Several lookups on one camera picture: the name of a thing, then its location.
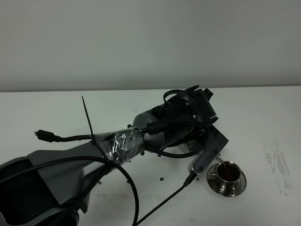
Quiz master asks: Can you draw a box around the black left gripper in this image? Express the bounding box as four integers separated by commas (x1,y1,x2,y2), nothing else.
190,89,229,173

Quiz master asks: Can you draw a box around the stainless steel teapot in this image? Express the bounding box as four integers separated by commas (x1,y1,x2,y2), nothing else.
177,138,228,167

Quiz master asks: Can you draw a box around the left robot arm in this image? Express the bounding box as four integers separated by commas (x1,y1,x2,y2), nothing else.
0,86,228,226

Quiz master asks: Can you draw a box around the near stainless steel saucer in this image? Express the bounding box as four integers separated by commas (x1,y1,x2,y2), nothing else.
206,164,247,197

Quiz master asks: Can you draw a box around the near stainless steel teacup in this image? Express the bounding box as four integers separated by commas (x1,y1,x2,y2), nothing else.
209,161,242,184

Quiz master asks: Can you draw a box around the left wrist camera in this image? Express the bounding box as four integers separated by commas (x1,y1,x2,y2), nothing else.
188,149,221,174

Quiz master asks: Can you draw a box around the black camera cable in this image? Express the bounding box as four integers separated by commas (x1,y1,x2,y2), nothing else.
135,170,197,226

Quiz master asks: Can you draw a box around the black cable tie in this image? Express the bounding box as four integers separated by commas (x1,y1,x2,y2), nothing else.
81,96,109,161

